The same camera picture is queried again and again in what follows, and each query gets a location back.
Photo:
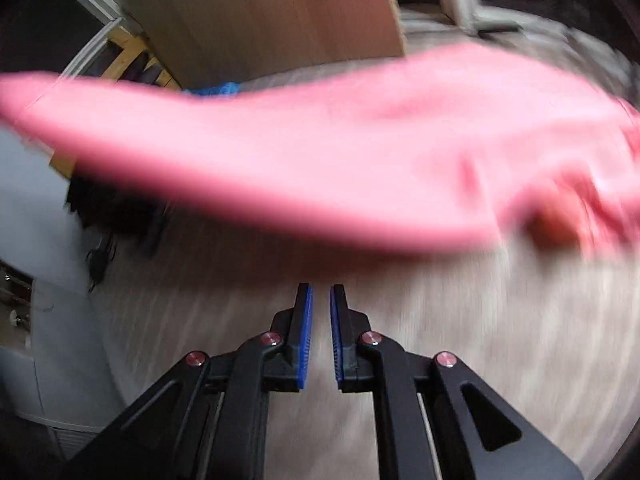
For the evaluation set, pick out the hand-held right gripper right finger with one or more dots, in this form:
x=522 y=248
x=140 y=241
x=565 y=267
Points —
x=336 y=340

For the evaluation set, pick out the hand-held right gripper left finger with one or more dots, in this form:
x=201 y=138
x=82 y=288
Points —
x=306 y=340

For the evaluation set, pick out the pink t-shirt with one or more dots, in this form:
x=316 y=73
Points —
x=320 y=160

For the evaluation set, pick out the pile of dark clothes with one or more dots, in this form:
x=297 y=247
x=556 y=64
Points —
x=115 y=210

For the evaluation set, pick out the beige plaid blanket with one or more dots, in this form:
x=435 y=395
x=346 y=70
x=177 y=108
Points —
x=500 y=335

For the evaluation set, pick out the blue and white cloth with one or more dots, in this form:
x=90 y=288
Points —
x=215 y=90

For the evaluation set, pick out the light wooden board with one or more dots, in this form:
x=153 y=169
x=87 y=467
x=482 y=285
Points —
x=260 y=15

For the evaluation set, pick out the yellow wooden bed frame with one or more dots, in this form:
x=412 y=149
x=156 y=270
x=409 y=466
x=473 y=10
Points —
x=132 y=52

